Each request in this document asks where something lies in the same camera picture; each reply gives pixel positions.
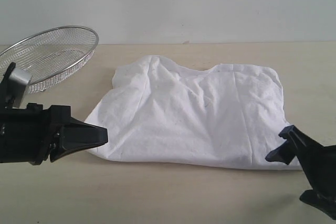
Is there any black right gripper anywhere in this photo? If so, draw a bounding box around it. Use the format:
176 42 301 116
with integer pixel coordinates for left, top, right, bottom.
265 125 335 220

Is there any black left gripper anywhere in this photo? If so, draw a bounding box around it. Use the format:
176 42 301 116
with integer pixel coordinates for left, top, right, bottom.
1 103 108 165

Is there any white t-shirt red Chinese logo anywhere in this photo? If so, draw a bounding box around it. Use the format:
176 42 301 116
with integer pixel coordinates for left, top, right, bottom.
86 56 300 170

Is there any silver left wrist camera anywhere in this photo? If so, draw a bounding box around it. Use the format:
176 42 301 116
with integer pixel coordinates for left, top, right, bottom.
1 62 32 109

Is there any metal wire mesh basket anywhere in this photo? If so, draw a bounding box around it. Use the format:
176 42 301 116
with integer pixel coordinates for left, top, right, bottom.
1 25 99 93

